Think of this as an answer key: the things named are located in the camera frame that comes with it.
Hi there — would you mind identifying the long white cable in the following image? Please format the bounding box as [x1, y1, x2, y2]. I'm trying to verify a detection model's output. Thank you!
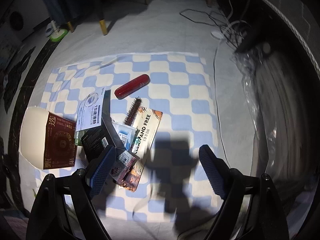
[211, 30, 228, 170]

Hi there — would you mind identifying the floral print packet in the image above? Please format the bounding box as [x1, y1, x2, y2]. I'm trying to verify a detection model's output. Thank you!
[110, 151, 140, 187]

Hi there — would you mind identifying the blue white small packet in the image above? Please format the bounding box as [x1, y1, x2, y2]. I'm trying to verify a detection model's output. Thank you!
[114, 123, 139, 152]

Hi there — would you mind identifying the flat cream orange-print box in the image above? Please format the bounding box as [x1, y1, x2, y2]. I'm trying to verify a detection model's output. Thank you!
[117, 106, 163, 192]

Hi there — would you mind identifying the black cable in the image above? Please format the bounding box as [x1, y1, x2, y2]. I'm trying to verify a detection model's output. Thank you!
[180, 9, 225, 27]

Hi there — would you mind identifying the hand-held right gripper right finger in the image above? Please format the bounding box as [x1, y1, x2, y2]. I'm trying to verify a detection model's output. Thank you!
[198, 144, 292, 240]

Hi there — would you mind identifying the red hard case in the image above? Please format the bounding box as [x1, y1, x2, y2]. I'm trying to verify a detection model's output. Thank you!
[114, 74, 150, 100]

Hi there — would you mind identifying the white blue mask box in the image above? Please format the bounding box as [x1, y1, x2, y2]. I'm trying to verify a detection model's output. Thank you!
[75, 89, 107, 132]

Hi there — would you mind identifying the blue cream checkered blanket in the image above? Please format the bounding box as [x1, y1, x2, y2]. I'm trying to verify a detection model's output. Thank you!
[35, 52, 225, 218]

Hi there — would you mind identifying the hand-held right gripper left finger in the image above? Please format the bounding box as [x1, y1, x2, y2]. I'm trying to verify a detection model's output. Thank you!
[29, 145, 117, 240]

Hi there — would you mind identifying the clear plastic wrap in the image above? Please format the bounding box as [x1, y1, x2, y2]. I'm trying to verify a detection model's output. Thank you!
[230, 47, 270, 140]

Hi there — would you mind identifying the white plastic container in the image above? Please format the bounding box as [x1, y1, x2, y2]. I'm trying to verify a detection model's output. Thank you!
[19, 107, 50, 169]

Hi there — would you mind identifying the orange wooden hairbrush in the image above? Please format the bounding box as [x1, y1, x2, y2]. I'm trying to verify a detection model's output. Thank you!
[122, 97, 142, 126]

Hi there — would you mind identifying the dark red gift box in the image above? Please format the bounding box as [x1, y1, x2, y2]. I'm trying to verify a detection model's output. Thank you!
[44, 112, 77, 170]

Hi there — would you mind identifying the black cardboard box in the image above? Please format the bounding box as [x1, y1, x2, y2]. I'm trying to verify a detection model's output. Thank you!
[81, 116, 127, 167]

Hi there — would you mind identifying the green white plastic item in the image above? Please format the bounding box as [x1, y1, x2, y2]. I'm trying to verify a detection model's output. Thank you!
[46, 20, 69, 42]

